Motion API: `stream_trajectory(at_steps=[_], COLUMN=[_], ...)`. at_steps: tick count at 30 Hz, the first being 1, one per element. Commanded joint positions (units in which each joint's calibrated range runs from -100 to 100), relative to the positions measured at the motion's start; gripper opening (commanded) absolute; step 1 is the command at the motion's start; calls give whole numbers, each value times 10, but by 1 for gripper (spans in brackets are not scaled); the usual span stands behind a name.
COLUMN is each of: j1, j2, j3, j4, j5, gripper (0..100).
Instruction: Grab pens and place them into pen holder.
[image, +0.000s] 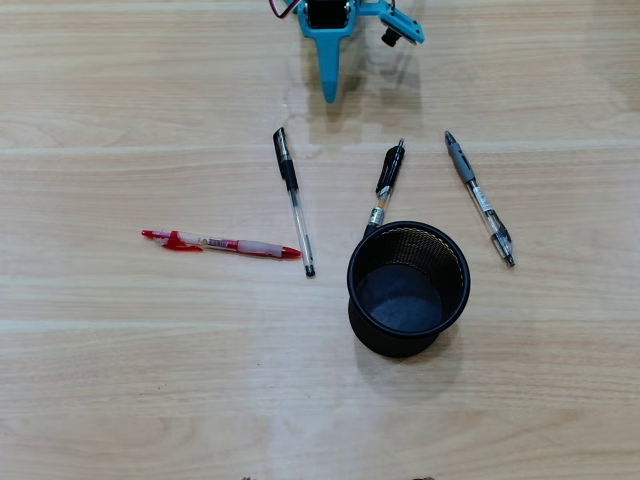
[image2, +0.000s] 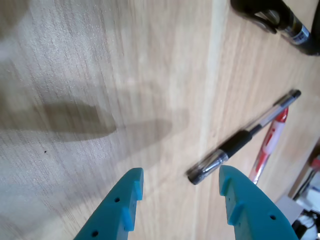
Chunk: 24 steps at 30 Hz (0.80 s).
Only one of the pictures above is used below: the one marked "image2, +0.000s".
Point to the black retractable pen silver label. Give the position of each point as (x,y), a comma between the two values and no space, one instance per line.
(282,15)

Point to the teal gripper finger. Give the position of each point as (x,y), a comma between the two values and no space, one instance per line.
(257,212)
(117,207)

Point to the clear capped black pen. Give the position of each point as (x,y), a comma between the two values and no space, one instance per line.
(235,145)

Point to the red gel pen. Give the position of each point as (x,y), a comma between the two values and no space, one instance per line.
(273,132)

